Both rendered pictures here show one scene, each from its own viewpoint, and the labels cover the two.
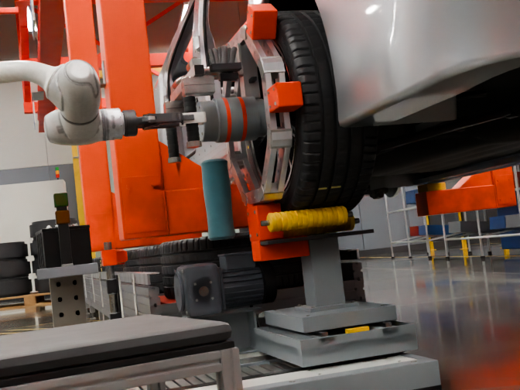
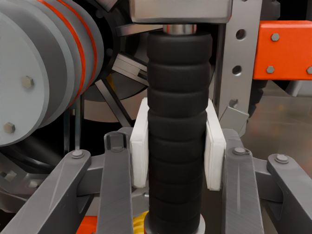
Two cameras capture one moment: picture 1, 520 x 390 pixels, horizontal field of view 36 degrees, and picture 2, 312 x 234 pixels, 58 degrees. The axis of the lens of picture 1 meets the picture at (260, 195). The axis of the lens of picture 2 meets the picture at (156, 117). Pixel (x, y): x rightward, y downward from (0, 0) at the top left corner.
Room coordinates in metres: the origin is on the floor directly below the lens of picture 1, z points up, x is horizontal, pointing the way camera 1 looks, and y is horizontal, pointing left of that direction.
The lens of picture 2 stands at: (2.23, 0.33, 0.91)
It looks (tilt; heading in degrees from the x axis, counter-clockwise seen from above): 22 degrees down; 290
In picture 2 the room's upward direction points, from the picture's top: straight up
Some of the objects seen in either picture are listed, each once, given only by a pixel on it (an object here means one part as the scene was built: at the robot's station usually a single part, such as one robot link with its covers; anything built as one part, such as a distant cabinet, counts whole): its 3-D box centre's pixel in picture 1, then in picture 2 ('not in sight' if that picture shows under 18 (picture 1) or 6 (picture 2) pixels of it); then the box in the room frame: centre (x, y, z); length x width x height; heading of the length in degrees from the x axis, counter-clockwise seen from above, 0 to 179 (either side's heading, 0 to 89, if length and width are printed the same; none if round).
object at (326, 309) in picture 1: (322, 278); not in sight; (2.54, -0.17, 0.32); 0.40 x 0.30 x 0.28; 16
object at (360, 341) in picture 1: (329, 337); not in sight; (2.54, -0.17, 0.13); 0.50 x 0.36 x 0.10; 16
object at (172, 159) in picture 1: (172, 139); not in sight; (2.59, 0.27, 0.83); 0.04 x 0.04 x 0.16
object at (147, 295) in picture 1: (124, 292); not in sight; (4.11, 0.75, 0.28); 2.47 x 0.09 x 0.22; 16
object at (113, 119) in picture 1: (112, 124); not in sight; (2.20, 0.39, 0.83); 0.09 x 0.06 x 0.09; 16
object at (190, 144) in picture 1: (191, 120); (176, 145); (2.27, 0.17, 0.83); 0.04 x 0.04 x 0.16
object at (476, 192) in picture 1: (454, 187); not in sight; (5.42, -1.33, 0.69); 0.52 x 0.17 x 0.35; 106
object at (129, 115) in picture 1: (138, 122); not in sight; (2.23, 0.32, 0.83); 0.09 x 0.08 x 0.07; 106
